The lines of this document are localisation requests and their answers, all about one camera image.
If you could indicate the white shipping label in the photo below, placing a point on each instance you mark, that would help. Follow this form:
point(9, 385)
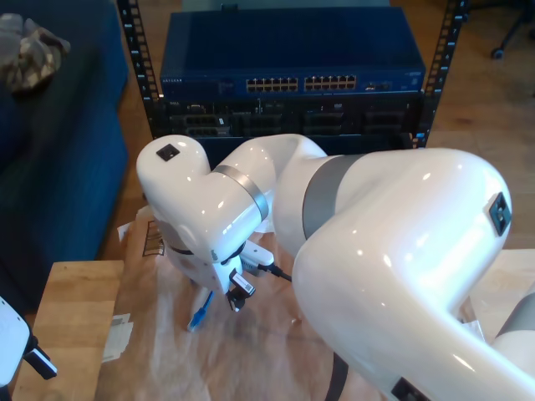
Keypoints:
point(119, 338)

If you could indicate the brown paper mailer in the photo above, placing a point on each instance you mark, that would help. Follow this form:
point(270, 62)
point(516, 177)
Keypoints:
point(167, 355)

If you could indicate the black rack server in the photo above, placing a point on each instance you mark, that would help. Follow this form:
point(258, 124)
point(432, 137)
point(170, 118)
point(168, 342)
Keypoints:
point(271, 117)

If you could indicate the blue sofa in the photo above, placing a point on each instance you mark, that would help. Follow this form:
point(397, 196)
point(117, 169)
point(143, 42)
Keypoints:
point(62, 167)

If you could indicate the camouflage cloth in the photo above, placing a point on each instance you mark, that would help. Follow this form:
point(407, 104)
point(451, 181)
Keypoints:
point(29, 54)

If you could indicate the black office chair base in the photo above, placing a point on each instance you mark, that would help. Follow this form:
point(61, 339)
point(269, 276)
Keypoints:
point(497, 53)

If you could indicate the black rack frame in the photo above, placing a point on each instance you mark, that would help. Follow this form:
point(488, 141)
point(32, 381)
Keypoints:
point(140, 62)

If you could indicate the blue network switch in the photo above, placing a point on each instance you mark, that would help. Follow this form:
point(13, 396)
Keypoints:
point(292, 42)

